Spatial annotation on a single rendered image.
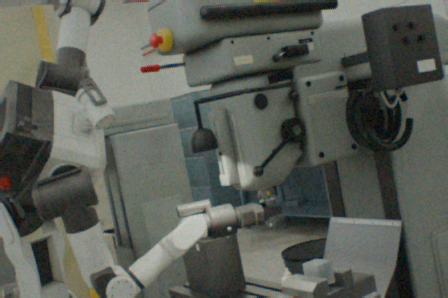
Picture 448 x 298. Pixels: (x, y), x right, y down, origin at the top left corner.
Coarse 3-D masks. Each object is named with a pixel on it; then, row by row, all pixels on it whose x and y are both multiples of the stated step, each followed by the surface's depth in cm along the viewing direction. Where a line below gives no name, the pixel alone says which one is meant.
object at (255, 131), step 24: (264, 72) 167; (240, 96) 162; (264, 96) 163; (240, 120) 163; (264, 120) 163; (240, 144) 164; (264, 144) 163; (288, 144) 167; (240, 168) 166; (264, 168) 163; (288, 168) 169
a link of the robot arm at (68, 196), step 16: (80, 176) 152; (48, 192) 149; (64, 192) 150; (80, 192) 150; (48, 208) 149; (64, 208) 150; (80, 208) 151; (64, 224) 153; (80, 224) 152; (96, 224) 154
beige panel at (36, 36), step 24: (0, 24) 304; (24, 24) 311; (48, 24) 317; (0, 48) 303; (24, 48) 310; (48, 48) 316; (0, 72) 303; (24, 72) 309; (0, 96) 302; (72, 264) 317; (72, 288) 316
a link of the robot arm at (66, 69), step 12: (60, 48) 182; (72, 48) 181; (60, 60) 180; (72, 60) 180; (84, 60) 184; (60, 72) 177; (72, 72) 179; (48, 84) 177; (60, 84) 178; (72, 84) 179
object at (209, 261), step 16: (208, 240) 194; (224, 240) 195; (192, 256) 204; (208, 256) 193; (224, 256) 195; (240, 256) 198; (192, 272) 207; (208, 272) 194; (224, 272) 195; (240, 272) 197; (208, 288) 196; (224, 288) 195; (240, 288) 197
